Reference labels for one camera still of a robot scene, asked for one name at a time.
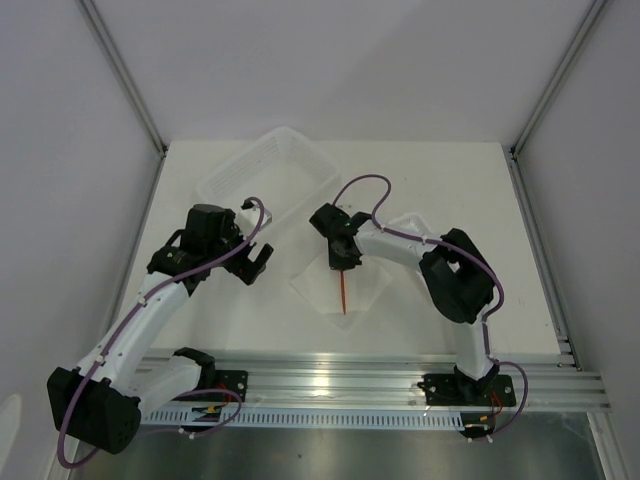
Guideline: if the white paper napkin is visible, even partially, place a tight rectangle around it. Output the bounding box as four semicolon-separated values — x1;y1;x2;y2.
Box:
290;253;392;331

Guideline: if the small white utensil tray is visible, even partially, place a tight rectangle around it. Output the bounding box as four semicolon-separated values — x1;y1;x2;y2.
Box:
389;212;432;238

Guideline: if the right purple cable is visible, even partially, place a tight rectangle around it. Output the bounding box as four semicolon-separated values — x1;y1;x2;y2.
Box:
331;172;529;441

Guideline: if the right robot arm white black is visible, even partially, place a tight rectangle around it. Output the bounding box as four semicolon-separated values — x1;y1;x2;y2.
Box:
310;203;503;405

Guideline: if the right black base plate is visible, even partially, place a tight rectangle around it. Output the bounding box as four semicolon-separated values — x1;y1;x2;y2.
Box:
417;373;517;407

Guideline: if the aluminium mounting rail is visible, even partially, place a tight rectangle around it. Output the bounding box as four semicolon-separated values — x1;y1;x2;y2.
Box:
74;348;612;414

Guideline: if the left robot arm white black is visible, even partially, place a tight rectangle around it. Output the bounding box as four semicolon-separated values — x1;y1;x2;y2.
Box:
46;197;273;468

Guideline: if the left aluminium frame post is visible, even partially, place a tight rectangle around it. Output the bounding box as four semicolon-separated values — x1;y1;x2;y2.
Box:
75;0;168;157

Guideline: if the aluminium frame post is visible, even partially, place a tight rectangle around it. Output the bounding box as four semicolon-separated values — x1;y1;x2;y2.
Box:
75;0;168;157
511;0;614;154

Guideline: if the orange plastic spoon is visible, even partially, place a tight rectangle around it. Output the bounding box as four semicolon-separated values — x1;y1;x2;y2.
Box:
340;271;348;315

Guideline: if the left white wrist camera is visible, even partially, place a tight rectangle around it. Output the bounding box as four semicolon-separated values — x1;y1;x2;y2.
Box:
235;200;272;236

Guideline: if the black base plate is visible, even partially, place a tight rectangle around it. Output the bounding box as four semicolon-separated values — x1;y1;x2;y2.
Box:
417;373;517;407
197;370;249;403

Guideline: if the large white plastic basket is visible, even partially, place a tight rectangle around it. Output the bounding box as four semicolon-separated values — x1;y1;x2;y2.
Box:
195;127;341;240

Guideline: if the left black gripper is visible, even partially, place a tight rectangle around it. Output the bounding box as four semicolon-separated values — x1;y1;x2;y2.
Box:
207;209;273;284

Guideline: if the right aluminium frame post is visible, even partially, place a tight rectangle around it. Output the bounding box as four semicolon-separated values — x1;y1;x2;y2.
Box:
511;0;614;154

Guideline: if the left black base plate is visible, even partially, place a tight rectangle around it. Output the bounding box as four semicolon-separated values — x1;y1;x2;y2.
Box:
197;370;249;403

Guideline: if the white slotted cable duct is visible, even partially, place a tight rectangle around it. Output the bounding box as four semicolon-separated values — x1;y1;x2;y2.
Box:
142;406;464;431

